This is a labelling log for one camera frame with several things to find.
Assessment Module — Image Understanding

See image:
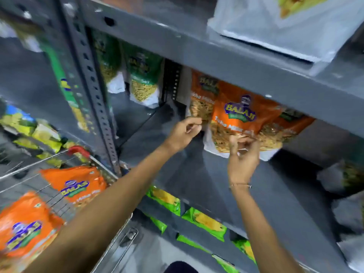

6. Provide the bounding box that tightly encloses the person's left hand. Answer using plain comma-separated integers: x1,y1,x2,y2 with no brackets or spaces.
166,116,203,153

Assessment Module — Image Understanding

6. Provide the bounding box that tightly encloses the person's right hand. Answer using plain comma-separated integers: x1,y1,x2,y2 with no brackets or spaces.
227,135,261,185

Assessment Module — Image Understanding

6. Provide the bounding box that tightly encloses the orange snack packet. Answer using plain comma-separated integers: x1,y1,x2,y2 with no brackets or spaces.
186,70,220,124
0,191,65,273
256,105,316,152
203,82,282,162
40,165,108,208

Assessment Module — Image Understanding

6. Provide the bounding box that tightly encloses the person's left forearm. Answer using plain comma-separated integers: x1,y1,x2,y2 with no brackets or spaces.
23,140,178,273

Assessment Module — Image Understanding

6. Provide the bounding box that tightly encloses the person's right forearm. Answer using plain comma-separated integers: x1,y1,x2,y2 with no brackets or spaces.
229,183,304,273

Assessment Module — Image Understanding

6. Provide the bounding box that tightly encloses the dark green snack packet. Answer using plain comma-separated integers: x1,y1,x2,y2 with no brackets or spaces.
123,42,164,109
92,29,126,94
39,42,91,133

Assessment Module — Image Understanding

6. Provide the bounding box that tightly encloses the grey metal shelf rack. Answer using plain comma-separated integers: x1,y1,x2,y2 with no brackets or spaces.
0,0,364,273

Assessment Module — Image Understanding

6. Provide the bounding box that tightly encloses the row of lime green packets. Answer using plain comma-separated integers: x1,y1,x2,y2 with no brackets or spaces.
144,185,257,273

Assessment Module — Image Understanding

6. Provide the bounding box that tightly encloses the white snack packet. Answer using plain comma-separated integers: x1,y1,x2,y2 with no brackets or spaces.
336,234,364,273
331,191,364,234
316,160,364,195

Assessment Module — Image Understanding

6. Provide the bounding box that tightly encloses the white plastic bag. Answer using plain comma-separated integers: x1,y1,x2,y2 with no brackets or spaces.
207,0,364,76

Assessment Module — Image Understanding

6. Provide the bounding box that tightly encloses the person's dark clothing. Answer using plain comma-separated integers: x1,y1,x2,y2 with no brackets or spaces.
163,261,200,273

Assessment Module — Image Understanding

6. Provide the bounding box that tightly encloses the pile of yellow blue packets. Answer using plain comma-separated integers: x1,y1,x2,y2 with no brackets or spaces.
0,104,90,168

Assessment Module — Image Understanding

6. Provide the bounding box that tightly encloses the red cart handle grip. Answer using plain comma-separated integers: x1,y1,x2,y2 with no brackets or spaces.
67,145,91,159

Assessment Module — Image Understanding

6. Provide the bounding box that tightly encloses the wire shopping cart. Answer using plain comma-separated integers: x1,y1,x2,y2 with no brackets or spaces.
0,145,140,273

